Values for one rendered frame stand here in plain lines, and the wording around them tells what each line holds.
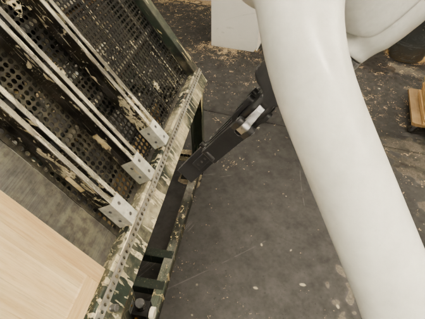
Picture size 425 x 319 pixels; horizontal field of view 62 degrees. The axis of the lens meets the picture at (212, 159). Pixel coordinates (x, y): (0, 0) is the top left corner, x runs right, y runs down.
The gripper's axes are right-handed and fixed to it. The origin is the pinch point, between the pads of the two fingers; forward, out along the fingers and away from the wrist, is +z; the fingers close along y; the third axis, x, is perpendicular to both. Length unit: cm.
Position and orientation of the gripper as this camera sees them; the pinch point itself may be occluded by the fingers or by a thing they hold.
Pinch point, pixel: (198, 162)
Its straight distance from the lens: 54.9
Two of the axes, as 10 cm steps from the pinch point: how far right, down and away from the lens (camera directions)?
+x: 7.3, 6.8, 1.2
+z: -6.1, 5.6, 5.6
